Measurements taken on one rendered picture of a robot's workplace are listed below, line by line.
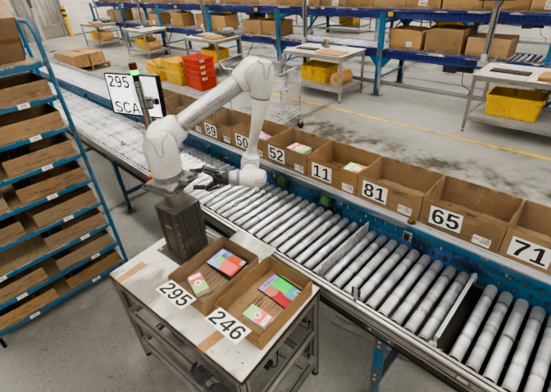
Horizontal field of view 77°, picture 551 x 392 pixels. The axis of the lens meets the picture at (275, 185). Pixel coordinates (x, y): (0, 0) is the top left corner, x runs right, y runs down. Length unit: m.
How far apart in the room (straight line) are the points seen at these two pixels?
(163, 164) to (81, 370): 1.59
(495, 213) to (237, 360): 1.54
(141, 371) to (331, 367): 1.21
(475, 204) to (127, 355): 2.37
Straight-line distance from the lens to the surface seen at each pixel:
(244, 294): 1.82
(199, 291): 1.84
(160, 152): 1.74
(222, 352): 1.67
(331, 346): 2.54
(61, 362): 2.95
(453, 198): 2.28
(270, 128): 2.94
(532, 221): 2.22
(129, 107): 2.85
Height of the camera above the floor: 2.13
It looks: 32 degrees down
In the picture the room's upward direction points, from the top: 4 degrees counter-clockwise
